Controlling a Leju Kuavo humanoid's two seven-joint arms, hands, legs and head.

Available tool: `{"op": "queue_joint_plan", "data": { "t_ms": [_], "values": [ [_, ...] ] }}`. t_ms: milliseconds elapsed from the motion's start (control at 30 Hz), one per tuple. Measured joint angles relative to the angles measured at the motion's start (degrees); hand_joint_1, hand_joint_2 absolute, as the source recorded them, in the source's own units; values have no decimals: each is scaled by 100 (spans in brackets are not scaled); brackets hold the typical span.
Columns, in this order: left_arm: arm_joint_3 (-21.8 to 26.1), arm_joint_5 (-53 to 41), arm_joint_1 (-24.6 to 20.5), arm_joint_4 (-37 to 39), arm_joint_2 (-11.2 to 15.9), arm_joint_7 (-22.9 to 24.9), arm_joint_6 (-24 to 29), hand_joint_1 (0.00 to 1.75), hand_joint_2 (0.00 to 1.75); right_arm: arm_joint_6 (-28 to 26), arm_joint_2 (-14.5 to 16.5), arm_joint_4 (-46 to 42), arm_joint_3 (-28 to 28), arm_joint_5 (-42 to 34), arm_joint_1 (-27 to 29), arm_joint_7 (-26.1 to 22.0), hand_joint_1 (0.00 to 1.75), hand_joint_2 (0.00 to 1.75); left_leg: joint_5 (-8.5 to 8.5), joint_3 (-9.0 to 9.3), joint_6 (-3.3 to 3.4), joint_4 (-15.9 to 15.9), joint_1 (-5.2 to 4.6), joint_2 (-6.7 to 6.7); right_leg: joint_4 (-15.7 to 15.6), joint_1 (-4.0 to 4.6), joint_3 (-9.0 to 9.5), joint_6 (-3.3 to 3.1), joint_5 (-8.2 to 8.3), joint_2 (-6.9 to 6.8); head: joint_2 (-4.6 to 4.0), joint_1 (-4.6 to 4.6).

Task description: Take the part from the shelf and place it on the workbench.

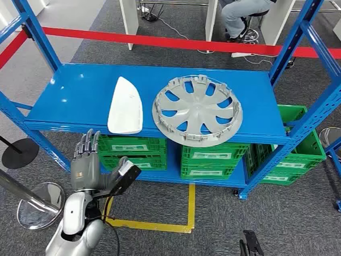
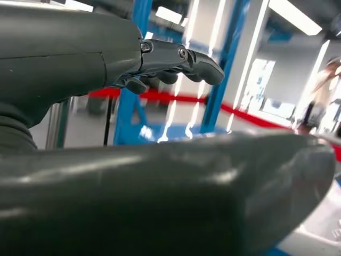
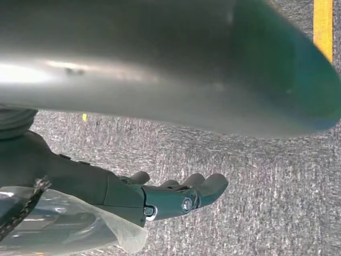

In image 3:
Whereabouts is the clear plastic film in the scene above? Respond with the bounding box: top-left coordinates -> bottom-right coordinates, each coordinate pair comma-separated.
0,186 -> 148,256

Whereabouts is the yellow floor tape outline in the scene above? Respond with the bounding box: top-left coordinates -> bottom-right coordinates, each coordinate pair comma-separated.
313,0 -> 333,63

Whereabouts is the black braided strap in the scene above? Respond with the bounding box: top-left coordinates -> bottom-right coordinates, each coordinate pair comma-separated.
0,177 -> 51,243

